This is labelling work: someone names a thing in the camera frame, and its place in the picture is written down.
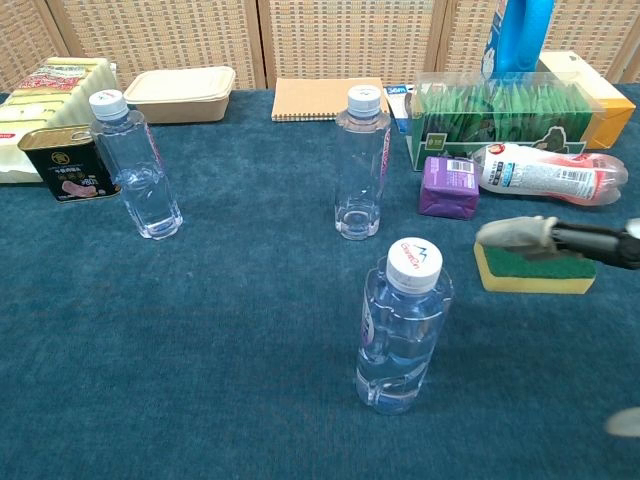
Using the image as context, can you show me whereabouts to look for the clear box green tea sachets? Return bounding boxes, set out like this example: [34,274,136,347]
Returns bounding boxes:
[405,71,609,173]

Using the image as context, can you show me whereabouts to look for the white blue toothpaste box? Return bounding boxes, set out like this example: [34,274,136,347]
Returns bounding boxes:
[383,83,416,134]

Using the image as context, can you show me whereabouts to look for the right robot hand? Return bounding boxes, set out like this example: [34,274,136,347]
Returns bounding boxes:
[474,214,640,439]

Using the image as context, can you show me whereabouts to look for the teal table cloth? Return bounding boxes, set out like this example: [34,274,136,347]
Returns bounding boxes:
[0,82,640,480]

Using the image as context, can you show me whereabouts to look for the purple wrapped pack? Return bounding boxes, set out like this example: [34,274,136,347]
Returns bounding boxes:
[418,155,481,221]

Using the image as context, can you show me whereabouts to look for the cream foam sponge package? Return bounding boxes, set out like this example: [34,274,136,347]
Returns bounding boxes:
[0,56,119,185]

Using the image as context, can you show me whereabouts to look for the clear water bottle white cap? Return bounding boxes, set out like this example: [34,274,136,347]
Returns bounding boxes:
[88,88,184,241]
[354,236,455,416]
[333,84,392,242]

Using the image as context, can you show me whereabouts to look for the yellow green scouring sponge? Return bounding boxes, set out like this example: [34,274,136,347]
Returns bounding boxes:
[473,234,597,295]

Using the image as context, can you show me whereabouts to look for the wooden rattan folding screen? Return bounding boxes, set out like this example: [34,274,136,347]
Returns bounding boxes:
[0,0,640,94]

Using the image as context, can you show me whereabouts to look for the kraft lunch box with lid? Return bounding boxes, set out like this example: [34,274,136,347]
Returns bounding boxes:
[122,65,237,125]

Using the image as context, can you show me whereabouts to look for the yellow white carton box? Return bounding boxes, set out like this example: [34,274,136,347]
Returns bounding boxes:
[537,49,637,150]

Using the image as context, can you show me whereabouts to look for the black luncheon meat can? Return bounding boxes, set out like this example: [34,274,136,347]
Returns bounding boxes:
[17,124,122,204]

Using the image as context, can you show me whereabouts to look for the pink labelled drink bottle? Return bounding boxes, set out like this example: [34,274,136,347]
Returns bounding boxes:
[472,142,630,206]

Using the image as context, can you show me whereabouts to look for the blue plastic detergent bottle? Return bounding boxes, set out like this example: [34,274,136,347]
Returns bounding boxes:
[480,0,556,81]

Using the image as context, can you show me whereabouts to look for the kraft spiral notebook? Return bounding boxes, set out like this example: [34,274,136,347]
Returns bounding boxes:
[271,77,391,124]

